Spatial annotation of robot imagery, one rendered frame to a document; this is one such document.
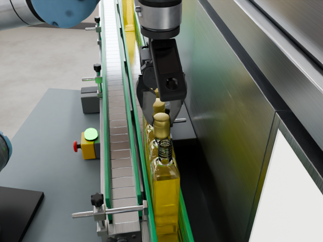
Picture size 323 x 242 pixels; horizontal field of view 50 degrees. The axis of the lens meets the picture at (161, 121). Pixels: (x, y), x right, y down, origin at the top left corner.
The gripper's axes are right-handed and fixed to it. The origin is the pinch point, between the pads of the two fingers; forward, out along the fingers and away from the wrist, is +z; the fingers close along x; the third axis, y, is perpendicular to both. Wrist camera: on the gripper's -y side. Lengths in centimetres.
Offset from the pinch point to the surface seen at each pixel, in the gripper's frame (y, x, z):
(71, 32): 330, 56, 115
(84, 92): 65, 22, 32
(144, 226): -5.6, 4.8, 27.4
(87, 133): 36, 20, 30
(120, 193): 5.8, 10.0, 27.3
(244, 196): -18.6, -12.2, 4.0
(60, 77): 228, 59, 115
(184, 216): -10.3, -3.6, 18.8
